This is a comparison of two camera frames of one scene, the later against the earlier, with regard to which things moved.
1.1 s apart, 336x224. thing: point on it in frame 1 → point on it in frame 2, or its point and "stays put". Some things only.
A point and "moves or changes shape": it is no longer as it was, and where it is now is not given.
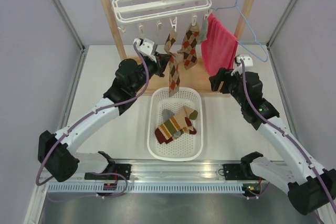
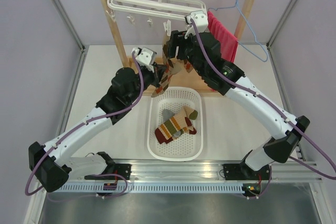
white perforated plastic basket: x=188 y=147 stays put
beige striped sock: x=189 y=127 stays put
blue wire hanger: x=236 y=6 stays put
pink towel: x=219 y=49 stays put
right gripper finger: x=214 y=82 → x=172 y=46
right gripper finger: x=224 y=72 → x=179 y=36
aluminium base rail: x=148 y=172 stays put
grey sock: x=166 y=114 stays put
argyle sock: x=174 y=85 moves or changes shape
